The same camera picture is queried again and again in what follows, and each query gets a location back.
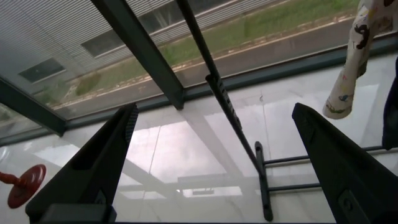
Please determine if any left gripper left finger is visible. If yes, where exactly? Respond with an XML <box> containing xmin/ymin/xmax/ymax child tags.
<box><xmin>25</xmin><ymin>102</ymin><xmax>139</xmax><ymax>222</ymax></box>

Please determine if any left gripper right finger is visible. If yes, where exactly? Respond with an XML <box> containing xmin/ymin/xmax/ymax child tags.
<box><xmin>291</xmin><ymin>102</ymin><xmax>398</xmax><ymax>223</ymax></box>

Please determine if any black garment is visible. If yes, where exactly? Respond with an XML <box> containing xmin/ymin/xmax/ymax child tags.
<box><xmin>381</xmin><ymin>55</ymin><xmax>398</xmax><ymax>151</ymax></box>

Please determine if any cream printed garment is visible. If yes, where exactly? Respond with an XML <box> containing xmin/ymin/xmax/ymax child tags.
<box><xmin>322</xmin><ymin>0</ymin><xmax>398</xmax><ymax>120</ymax></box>

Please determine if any black clothes rack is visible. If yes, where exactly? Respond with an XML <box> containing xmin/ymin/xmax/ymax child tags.
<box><xmin>176</xmin><ymin>0</ymin><xmax>386</xmax><ymax>222</ymax></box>

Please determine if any dark brown wooden stand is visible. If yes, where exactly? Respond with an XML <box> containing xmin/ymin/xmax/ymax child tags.
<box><xmin>0</xmin><ymin>164</ymin><xmax>47</xmax><ymax>209</ymax></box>

